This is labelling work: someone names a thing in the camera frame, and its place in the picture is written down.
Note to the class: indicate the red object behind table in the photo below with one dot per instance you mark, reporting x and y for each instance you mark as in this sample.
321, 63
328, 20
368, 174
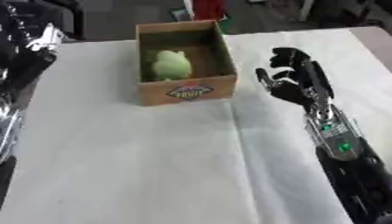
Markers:
209, 9

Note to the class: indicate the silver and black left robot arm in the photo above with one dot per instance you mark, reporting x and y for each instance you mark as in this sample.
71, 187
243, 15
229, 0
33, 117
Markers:
23, 70

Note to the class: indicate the tan cardboard box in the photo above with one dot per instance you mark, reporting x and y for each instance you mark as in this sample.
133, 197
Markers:
184, 62

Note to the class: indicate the silver and black right robot arm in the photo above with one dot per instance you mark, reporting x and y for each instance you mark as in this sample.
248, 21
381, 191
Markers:
352, 163

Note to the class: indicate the pale green soft toy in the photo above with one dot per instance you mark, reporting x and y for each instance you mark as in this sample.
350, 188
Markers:
171, 65

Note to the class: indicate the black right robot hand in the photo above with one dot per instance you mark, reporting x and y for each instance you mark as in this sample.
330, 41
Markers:
293, 87

